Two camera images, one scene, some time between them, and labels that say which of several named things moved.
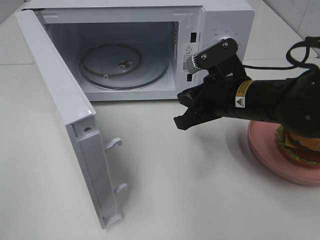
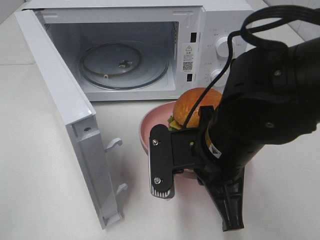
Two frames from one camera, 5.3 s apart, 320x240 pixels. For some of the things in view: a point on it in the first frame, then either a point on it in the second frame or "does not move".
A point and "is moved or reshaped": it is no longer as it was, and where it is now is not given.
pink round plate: (263, 144) to (158, 114)
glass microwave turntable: (123, 65) does not move
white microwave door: (90, 148) does not move
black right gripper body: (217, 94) to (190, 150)
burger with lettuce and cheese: (302, 150) is moved or reshaped
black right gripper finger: (198, 111) to (226, 190)
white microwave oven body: (137, 50) does not move
